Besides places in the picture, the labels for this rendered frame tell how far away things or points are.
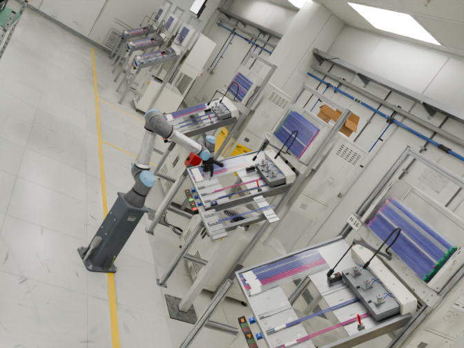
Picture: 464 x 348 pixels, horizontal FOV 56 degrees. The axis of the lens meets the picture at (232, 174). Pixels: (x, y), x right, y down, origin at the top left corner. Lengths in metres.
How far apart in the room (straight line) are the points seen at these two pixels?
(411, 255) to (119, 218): 1.86
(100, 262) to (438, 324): 2.19
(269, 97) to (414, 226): 2.65
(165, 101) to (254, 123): 3.36
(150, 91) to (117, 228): 4.88
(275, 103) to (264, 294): 2.66
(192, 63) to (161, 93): 0.76
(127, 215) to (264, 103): 2.21
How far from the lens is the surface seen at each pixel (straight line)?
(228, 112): 4.65
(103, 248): 3.20
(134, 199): 3.06
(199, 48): 7.73
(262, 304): 2.47
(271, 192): 3.37
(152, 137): 3.02
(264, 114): 4.73
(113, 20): 11.61
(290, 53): 6.57
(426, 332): 2.58
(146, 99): 7.78
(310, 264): 2.64
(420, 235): 2.43
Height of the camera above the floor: 1.79
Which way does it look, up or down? 13 degrees down
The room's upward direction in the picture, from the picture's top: 34 degrees clockwise
